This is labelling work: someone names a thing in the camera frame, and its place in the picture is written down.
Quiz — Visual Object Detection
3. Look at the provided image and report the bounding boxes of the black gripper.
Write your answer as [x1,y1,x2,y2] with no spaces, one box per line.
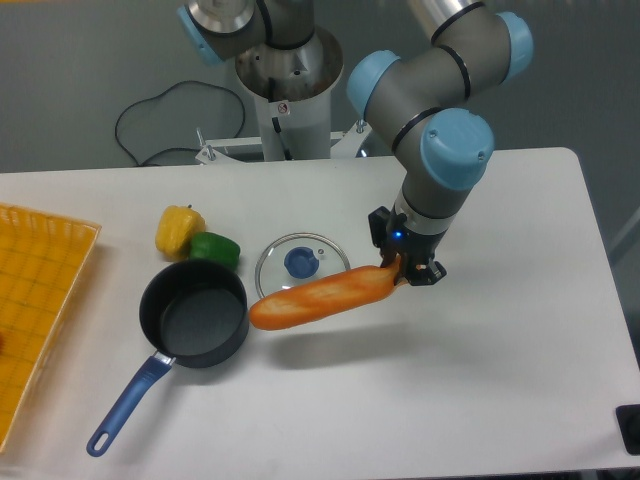
[380,227,447,286]

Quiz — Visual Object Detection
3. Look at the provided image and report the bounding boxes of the orange plastic basket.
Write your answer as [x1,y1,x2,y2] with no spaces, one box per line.
[1,203,101,449]

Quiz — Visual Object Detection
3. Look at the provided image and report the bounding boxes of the green bell pepper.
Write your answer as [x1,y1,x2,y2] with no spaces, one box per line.
[189,232,241,271]

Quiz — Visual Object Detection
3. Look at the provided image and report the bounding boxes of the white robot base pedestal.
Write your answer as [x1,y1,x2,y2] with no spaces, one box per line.
[235,26,343,157]

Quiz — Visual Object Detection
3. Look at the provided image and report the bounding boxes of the black cable on floor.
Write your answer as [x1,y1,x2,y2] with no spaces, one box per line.
[114,80,246,167]

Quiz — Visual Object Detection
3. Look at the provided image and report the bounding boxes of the glass lid blue knob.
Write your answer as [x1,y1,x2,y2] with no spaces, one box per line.
[254,232,351,298]

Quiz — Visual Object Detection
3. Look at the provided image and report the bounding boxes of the black device at table edge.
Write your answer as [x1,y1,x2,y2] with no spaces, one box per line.
[615,404,640,456]

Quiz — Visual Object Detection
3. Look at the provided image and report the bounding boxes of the dark pot blue handle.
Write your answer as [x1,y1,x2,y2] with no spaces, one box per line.
[86,259,249,457]

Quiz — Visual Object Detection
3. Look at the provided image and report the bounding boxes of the yellow bell pepper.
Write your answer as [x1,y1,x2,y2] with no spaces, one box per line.
[155,205,206,261]

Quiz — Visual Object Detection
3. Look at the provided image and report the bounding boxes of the white metal mounting frame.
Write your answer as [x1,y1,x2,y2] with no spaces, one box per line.
[194,119,373,165]

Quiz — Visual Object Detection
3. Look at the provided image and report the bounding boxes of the long orange bread loaf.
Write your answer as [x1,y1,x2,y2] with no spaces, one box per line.
[249,257,400,331]

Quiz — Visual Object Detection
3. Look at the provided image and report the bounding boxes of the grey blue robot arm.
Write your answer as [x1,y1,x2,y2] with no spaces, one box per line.
[177,1,533,286]

